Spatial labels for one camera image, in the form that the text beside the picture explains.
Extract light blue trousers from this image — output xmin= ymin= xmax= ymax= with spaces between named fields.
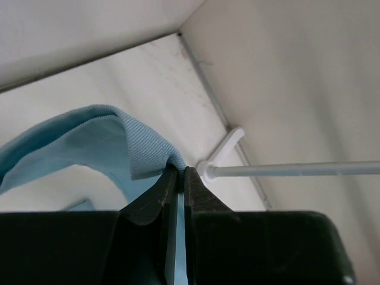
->
xmin=1 ymin=105 xmax=188 ymax=284

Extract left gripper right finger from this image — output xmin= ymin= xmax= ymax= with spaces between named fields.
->
xmin=184 ymin=167 xmax=239 ymax=284

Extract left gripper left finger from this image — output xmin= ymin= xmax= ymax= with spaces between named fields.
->
xmin=117 ymin=166 xmax=179 ymax=284

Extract white clothes rack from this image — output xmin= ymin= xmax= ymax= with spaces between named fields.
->
xmin=197 ymin=128 xmax=379 ymax=182

